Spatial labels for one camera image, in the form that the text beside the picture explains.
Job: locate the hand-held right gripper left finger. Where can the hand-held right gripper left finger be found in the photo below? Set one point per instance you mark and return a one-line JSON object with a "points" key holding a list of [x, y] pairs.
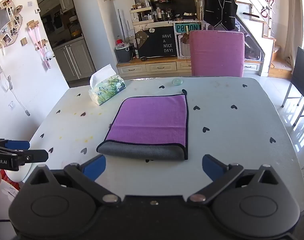
{"points": [[94, 167]]}

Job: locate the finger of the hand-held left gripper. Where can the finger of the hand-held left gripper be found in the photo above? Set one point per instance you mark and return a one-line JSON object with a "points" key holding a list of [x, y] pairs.
{"points": [[34, 155], [18, 145]]}

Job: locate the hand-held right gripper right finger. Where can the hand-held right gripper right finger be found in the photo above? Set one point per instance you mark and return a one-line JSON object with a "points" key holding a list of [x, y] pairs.
{"points": [[213, 167]]}

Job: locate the purple and grey towel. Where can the purple and grey towel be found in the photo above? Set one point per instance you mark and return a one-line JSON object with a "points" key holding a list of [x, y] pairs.
{"points": [[152, 120]]}

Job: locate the red and white bag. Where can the red and white bag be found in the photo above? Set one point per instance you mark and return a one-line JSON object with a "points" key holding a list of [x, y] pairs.
{"points": [[10, 182]]}

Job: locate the floral tissue pack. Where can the floral tissue pack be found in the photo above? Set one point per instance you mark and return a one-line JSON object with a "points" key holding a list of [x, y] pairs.
{"points": [[107, 90]]}

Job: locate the small round glass coaster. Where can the small round glass coaster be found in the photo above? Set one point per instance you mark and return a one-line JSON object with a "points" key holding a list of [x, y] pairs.
{"points": [[177, 82]]}

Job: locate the grey kitchen cabinet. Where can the grey kitchen cabinet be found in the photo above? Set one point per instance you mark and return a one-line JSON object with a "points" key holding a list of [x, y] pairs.
{"points": [[74, 58]]}

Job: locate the cream low drawer cabinet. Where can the cream low drawer cabinet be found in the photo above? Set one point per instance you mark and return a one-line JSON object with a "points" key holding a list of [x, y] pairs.
{"points": [[157, 67]]}

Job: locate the pink covered chair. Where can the pink covered chair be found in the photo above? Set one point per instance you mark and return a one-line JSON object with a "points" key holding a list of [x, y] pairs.
{"points": [[217, 52]]}

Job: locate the grey bin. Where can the grey bin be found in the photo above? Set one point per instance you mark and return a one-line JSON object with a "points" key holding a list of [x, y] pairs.
{"points": [[123, 54]]}

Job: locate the black folding chair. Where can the black folding chair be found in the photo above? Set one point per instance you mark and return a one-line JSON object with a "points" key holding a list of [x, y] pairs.
{"points": [[303, 72]]}

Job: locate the wooden staircase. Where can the wooden staircase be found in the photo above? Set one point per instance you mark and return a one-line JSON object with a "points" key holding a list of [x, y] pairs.
{"points": [[269, 45]]}

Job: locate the black chalkboard sign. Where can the black chalkboard sign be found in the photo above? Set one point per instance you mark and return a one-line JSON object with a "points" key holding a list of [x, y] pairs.
{"points": [[157, 42]]}

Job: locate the teal plate sign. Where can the teal plate sign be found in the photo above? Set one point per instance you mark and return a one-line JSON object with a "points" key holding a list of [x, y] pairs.
{"points": [[187, 27]]}

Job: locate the white shelf organizer with bottles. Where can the white shelf organizer with bottles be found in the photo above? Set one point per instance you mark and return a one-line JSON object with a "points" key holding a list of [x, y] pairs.
{"points": [[142, 15]]}

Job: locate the black vest with white trim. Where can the black vest with white trim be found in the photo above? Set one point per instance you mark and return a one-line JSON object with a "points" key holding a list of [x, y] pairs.
{"points": [[220, 3]]}

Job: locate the pink wall hanger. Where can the pink wall hanger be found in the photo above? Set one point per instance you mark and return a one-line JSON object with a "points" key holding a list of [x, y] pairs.
{"points": [[40, 45]]}

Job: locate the wall photo collage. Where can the wall photo collage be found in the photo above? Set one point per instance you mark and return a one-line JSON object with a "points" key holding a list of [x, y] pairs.
{"points": [[5, 27]]}

